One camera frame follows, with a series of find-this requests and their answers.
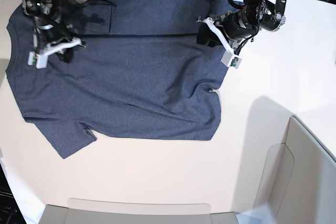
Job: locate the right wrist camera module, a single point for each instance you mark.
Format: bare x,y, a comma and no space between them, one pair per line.
39,61

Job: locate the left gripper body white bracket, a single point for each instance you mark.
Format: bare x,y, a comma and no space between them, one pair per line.
211,24

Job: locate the clear acrylic right panel bracket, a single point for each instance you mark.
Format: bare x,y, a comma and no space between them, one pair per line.
275,178

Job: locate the dark blue t-shirt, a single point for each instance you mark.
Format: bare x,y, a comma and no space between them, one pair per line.
141,75

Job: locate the grey front partition panel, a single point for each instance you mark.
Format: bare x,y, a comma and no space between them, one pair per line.
56,214

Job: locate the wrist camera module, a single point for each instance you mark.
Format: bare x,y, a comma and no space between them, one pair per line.
39,61
231,60

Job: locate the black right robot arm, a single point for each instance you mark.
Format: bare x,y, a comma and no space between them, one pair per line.
50,34

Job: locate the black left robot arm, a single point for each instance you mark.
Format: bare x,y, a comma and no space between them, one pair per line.
234,30

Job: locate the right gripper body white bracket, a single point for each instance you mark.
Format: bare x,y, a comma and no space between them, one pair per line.
50,48

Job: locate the grey right side partition panel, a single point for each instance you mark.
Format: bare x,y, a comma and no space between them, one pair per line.
310,195

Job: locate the grey partition panel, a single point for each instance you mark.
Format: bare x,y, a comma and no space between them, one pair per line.
56,214
310,195

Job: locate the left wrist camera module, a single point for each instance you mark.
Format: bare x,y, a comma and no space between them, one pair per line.
231,60

